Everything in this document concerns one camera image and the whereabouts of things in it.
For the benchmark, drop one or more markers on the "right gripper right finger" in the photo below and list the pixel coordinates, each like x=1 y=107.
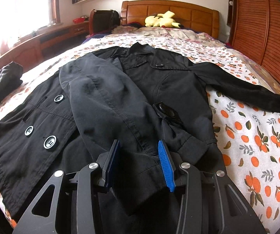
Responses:
x=210 y=202

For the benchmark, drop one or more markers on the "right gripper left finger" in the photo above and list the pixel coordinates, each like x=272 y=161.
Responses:
x=69 y=203

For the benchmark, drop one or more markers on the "black double-breasted coat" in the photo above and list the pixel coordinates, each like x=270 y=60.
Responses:
x=137 y=95

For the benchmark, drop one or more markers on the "folded black garment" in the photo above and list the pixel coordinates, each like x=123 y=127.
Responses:
x=10 y=79

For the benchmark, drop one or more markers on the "wooden desk cabinet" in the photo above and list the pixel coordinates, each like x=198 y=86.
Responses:
x=45 y=46

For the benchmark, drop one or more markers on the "floral quilt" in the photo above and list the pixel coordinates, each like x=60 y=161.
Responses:
x=172 y=33

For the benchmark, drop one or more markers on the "red bowl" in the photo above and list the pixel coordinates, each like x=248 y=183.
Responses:
x=78 y=20

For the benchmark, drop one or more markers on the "dark wooden chair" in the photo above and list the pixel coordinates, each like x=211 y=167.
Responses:
x=102 y=20

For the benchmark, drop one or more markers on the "wooden louvered wardrobe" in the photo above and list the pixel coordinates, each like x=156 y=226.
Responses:
x=255 y=32

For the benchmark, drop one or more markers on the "yellow plush toy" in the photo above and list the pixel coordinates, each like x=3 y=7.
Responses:
x=165 y=20

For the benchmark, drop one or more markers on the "window with wooden frame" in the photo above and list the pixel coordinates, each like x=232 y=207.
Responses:
x=18 y=12

